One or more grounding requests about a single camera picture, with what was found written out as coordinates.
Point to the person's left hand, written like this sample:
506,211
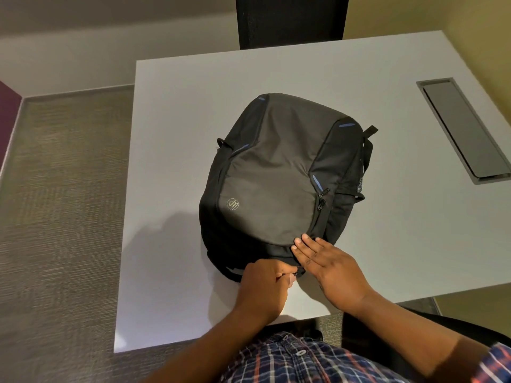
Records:
261,291

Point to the person's left forearm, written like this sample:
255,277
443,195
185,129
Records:
203,351

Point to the white table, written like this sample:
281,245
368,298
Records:
419,235

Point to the grey backpack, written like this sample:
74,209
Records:
275,179

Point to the person's right hand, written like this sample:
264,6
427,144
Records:
339,275

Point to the black mesh-back chair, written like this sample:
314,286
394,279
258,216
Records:
291,19

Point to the black chair with armrests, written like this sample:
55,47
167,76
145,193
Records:
471,327

